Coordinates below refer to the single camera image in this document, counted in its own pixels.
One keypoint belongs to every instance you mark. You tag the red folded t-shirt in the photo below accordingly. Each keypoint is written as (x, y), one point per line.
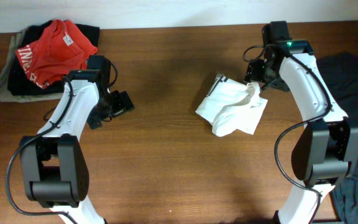
(62, 47)

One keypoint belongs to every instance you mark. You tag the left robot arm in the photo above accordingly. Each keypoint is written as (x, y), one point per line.
(53, 165)

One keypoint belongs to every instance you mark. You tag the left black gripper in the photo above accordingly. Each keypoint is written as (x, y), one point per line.
(124, 102)

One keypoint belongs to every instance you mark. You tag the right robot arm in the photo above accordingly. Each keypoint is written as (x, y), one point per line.
(327, 150)

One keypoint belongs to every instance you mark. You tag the black folded garment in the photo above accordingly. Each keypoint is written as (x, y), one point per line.
(19, 84)

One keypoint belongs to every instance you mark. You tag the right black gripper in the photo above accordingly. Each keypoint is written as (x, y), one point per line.
(255, 73)

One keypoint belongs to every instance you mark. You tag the grey folded garment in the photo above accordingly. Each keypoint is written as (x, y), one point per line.
(5, 94)

